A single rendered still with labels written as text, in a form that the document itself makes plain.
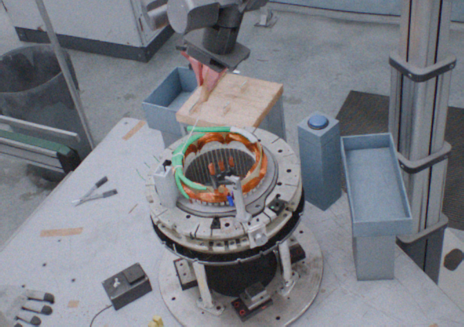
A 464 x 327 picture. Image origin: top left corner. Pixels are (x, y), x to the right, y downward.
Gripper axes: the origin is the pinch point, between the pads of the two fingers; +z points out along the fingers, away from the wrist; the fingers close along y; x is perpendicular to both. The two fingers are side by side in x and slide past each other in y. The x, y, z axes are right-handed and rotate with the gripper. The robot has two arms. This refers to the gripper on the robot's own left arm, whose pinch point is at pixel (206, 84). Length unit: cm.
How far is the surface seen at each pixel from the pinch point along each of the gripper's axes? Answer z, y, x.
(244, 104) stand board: 25.6, -1.3, 28.8
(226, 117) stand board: 26.7, -2.4, 23.1
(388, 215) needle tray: 16.4, 39.5, 12.3
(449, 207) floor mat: 102, 64, 123
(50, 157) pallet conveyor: 82, -54, 24
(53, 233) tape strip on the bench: 71, -29, -3
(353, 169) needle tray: 19.2, 29.0, 22.0
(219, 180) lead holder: 10.3, 11.1, -8.6
